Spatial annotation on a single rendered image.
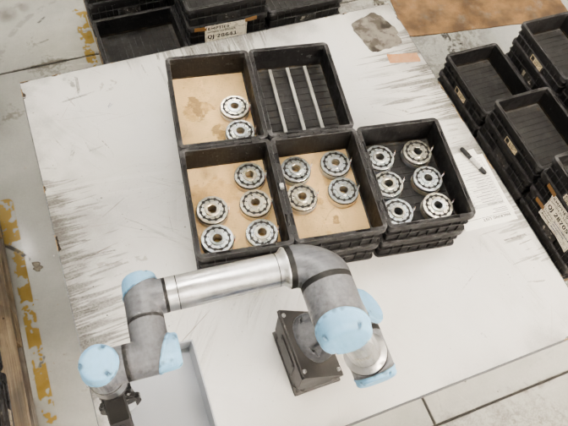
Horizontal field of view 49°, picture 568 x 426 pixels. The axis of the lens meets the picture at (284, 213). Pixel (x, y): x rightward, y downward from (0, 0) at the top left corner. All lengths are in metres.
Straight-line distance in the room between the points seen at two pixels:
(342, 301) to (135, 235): 1.04
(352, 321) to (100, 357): 0.50
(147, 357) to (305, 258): 0.38
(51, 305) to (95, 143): 0.83
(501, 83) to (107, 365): 2.65
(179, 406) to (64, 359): 1.22
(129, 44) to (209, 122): 1.15
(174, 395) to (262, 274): 0.46
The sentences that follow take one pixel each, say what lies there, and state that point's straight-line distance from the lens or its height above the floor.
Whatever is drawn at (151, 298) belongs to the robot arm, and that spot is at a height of 1.39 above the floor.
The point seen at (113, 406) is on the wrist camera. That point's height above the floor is 1.23.
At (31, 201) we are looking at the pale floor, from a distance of 3.14.
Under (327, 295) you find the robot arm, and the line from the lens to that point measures 1.29.
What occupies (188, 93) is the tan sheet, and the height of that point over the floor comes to 0.83.
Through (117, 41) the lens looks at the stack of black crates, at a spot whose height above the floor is 0.27.
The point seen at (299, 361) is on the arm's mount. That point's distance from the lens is 1.77.
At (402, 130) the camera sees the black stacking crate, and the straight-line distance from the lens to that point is 2.22.
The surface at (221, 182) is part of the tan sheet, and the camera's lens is 2.08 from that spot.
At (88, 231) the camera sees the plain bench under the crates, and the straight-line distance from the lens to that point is 2.19.
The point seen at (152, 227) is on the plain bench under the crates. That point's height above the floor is 0.70.
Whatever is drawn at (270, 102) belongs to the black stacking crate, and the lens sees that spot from 2.29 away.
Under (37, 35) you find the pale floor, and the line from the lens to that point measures 3.81.
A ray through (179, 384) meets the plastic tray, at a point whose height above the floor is 1.00.
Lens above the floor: 2.59
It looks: 60 degrees down
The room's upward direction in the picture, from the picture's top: 10 degrees clockwise
